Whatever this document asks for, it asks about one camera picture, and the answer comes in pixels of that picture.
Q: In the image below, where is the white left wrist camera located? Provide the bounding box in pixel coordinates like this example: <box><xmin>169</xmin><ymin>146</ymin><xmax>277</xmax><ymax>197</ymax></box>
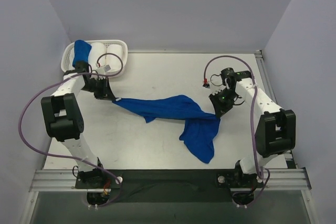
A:
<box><xmin>95</xmin><ymin>65</ymin><xmax>111</xmax><ymax>75</ymax></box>

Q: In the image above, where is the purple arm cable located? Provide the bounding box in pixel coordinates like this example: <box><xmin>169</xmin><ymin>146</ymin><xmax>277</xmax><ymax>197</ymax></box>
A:
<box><xmin>202</xmin><ymin>55</ymin><xmax>271</xmax><ymax>206</ymax></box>
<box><xmin>17</xmin><ymin>53</ymin><xmax>124</xmax><ymax>206</ymax></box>

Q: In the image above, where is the middle rolled white towel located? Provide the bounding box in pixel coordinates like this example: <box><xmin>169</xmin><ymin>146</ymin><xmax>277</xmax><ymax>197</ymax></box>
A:
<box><xmin>88</xmin><ymin>42</ymin><xmax>107</xmax><ymax>74</ymax></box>

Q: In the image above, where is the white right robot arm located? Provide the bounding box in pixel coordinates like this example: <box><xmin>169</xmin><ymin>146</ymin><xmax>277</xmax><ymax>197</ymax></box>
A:
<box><xmin>209</xmin><ymin>68</ymin><xmax>296</xmax><ymax>187</ymax></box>

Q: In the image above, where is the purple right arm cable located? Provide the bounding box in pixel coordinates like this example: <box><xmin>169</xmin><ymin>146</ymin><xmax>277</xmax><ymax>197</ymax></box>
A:
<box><xmin>202</xmin><ymin>55</ymin><xmax>271</xmax><ymax>206</ymax></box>

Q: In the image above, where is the rolled white towel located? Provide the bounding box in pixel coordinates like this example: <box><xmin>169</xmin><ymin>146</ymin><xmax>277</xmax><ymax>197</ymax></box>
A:
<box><xmin>106</xmin><ymin>45</ymin><xmax>123</xmax><ymax>72</ymax></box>
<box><xmin>88</xmin><ymin>42</ymin><xmax>107</xmax><ymax>74</ymax></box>

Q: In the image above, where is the aluminium front rail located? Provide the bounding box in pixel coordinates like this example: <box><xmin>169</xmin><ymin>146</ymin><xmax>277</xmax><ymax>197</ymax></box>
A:
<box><xmin>29</xmin><ymin>169</ymin><xmax>311</xmax><ymax>192</ymax></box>

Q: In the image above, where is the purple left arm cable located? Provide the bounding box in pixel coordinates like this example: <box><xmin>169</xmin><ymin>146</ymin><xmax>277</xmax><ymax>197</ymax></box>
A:
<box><xmin>17</xmin><ymin>53</ymin><xmax>124</xmax><ymax>206</ymax></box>

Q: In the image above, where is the blue towel pile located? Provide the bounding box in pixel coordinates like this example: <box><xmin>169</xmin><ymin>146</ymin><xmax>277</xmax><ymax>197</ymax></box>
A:
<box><xmin>113</xmin><ymin>95</ymin><xmax>221</xmax><ymax>164</ymax></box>

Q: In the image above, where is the right rolled white towel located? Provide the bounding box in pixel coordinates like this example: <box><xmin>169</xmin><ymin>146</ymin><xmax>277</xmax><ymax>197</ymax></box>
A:
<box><xmin>106</xmin><ymin>45</ymin><xmax>123</xmax><ymax>72</ymax></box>

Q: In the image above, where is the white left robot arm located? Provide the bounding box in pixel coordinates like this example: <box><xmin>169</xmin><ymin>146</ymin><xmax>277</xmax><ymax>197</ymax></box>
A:
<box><xmin>41</xmin><ymin>60</ymin><xmax>117</xmax><ymax>188</ymax></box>

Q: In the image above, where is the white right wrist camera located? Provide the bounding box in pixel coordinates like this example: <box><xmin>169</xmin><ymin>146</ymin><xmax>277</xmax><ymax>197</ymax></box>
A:
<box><xmin>202</xmin><ymin>78</ymin><xmax>217</xmax><ymax>89</ymax></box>

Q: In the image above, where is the aluminium rail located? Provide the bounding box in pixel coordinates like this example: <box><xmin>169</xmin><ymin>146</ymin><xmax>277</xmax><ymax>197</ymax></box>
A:
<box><xmin>29</xmin><ymin>169</ymin><xmax>311</xmax><ymax>192</ymax></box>
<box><xmin>255</xmin><ymin>50</ymin><xmax>297</xmax><ymax>169</ymax></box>

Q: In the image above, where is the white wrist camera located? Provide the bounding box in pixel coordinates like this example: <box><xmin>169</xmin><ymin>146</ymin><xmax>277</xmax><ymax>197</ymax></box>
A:
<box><xmin>202</xmin><ymin>78</ymin><xmax>217</xmax><ymax>89</ymax></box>
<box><xmin>95</xmin><ymin>65</ymin><xmax>111</xmax><ymax>75</ymax></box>

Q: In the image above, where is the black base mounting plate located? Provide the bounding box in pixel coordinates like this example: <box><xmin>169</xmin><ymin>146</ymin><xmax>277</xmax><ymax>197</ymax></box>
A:
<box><xmin>75</xmin><ymin>169</ymin><xmax>264</xmax><ymax>206</ymax></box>

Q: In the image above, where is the aluminium right side rail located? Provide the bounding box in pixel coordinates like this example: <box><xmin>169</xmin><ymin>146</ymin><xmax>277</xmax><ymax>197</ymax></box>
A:
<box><xmin>255</xmin><ymin>50</ymin><xmax>297</xmax><ymax>169</ymax></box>

